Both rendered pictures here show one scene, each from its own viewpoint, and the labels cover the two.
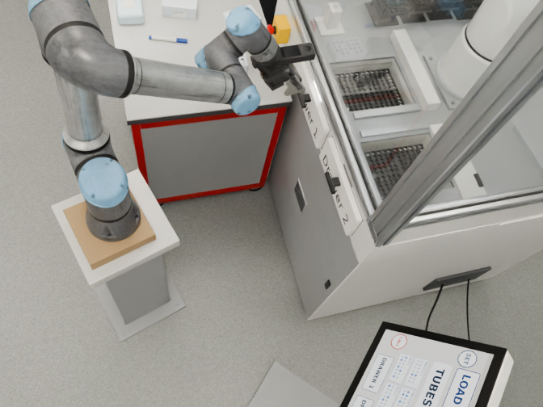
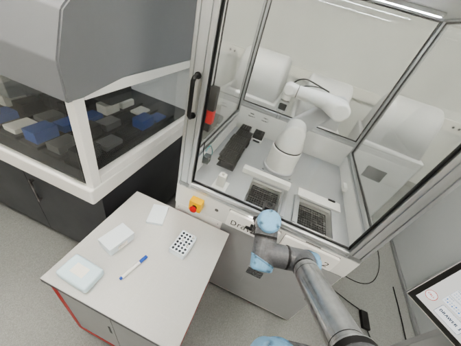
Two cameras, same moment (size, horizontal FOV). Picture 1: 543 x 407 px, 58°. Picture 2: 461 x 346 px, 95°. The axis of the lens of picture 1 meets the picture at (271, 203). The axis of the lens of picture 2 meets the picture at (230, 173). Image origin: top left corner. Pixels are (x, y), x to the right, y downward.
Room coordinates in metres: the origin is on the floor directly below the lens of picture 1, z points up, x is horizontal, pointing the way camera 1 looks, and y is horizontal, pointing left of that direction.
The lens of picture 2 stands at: (0.74, 0.68, 1.78)
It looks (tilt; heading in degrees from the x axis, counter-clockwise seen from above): 38 degrees down; 310
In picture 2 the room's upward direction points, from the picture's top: 17 degrees clockwise
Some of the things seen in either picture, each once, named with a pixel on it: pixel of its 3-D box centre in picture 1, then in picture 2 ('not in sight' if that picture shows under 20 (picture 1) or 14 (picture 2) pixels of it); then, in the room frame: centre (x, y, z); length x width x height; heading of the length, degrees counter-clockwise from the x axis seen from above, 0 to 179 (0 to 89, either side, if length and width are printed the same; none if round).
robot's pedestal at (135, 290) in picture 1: (128, 265); not in sight; (0.50, 0.42, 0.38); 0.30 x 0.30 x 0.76; 49
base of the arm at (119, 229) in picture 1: (111, 210); not in sight; (0.50, 0.42, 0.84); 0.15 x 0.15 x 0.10
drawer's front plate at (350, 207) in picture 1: (338, 186); (307, 252); (0.80, -0.18, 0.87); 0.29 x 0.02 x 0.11; 31
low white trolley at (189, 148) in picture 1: (195, 106); (151, 284); (1.27, 0.45, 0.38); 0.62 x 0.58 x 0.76; 31
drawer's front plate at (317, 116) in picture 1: (310, 103); (252, 227); (1.07, -0.02, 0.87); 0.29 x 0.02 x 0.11; 31
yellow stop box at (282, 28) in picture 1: (279, 29); (195, 204); (1.35, 0.17, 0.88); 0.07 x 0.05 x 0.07; 31
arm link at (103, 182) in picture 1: (104, 186); not in sight; (0.51, 0.43, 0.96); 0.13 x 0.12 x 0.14; 44
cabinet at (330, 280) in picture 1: (393, 166); (254, 221); (1.28, -0.45, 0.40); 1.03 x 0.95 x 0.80; 31
